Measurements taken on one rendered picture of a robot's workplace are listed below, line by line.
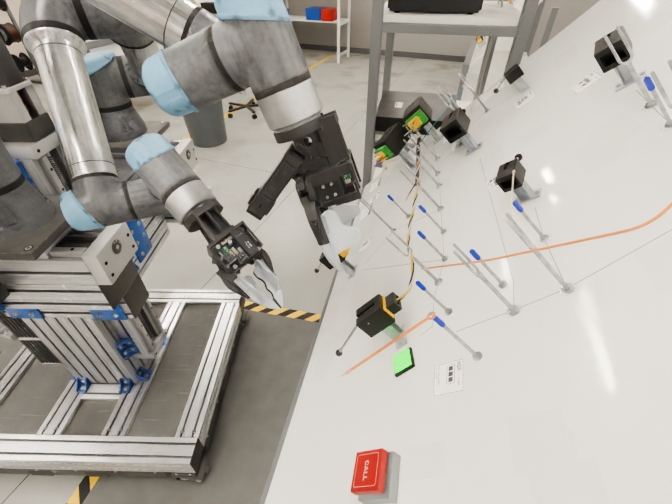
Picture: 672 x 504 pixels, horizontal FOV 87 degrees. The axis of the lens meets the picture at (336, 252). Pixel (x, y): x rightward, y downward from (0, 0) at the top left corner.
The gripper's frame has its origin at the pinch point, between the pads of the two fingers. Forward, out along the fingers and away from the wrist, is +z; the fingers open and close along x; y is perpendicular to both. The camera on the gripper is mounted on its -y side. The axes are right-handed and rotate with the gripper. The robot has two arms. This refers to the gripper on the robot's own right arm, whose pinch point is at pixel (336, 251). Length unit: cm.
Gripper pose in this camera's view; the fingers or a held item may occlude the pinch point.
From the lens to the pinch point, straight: 55.7
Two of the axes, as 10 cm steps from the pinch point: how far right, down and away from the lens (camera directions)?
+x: 0.5, -5.1, 8.6
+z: 3.5, 8.2, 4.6
